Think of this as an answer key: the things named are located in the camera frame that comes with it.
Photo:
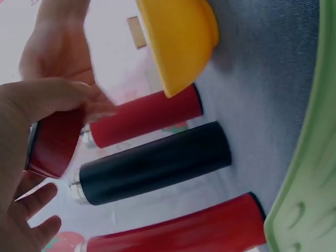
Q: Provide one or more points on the person's right hand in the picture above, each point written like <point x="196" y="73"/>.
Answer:
<point x="56" y="50"/>

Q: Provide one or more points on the person's left hand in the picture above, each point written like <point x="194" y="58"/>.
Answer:
<point x="13" y="136"/>

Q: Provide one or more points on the red bottle cap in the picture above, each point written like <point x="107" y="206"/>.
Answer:
<point x="57" y="143"/>

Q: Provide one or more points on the red cylindrical bottle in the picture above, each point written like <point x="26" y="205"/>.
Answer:
<point x="147" y="118"/>
<point x="178" y="231"/>

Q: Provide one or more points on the yellow plastic bowl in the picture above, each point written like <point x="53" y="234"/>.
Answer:
<point x="181" y="42"/>

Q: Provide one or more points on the black cylindrical bottle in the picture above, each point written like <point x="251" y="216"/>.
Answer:
<point x="157" y="162"/>

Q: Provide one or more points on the light green plastic tray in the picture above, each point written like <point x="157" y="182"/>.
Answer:
<point x="309" y="183"/>

